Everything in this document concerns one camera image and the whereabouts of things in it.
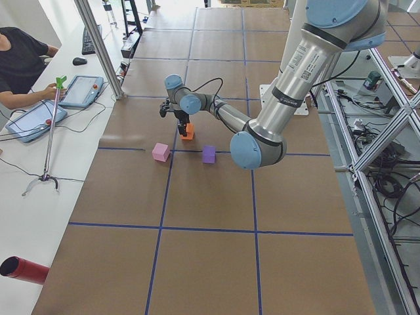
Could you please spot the aluminium frame post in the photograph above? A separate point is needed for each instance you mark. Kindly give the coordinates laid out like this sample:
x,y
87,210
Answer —
x,y
89,21

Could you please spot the red cylinder tube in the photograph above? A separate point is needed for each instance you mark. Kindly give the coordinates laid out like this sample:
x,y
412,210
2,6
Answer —
x,y
25,270

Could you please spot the pink foam cube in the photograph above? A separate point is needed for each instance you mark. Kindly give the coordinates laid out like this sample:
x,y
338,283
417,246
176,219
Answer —
x,y
161,152

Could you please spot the blue teach pendant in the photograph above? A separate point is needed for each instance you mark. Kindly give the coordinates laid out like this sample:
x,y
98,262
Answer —
x,y
82,91
32,124

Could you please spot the black keyboard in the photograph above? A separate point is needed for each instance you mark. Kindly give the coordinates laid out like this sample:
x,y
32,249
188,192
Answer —
x,y
87,43

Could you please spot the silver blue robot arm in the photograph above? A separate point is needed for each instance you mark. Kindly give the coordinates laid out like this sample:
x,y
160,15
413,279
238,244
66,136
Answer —
x,y
331,27

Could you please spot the person in black shirt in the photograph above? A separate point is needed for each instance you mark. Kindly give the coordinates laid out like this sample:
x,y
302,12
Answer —
x,y
21,66

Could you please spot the silver reacher grabber tool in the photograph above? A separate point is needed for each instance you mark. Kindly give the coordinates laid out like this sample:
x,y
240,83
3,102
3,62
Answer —
x,y
45,177

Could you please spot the person's hand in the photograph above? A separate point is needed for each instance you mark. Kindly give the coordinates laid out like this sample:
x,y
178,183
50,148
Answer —
x,y
49,93

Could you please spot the purple foam cube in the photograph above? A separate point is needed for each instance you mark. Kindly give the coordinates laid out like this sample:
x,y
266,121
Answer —
x,y
209,154

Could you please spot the blue teach pendant far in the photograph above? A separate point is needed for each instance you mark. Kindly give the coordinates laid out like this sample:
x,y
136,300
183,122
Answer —
x,y
82,91

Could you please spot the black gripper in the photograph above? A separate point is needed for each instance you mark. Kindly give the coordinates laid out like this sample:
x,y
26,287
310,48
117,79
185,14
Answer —
x,y
181,117

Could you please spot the blue teach pendant near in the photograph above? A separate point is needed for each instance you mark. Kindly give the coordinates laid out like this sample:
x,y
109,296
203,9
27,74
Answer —
x,y
32,124

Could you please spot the aluminium side frame rail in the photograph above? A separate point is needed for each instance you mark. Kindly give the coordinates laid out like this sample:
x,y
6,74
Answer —
x,y
371,116

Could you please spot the orange foam cube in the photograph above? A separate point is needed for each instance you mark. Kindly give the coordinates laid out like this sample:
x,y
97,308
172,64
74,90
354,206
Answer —
x,y
190,132

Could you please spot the black computer mouse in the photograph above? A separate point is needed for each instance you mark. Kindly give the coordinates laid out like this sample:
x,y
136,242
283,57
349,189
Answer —
x,y
79,61

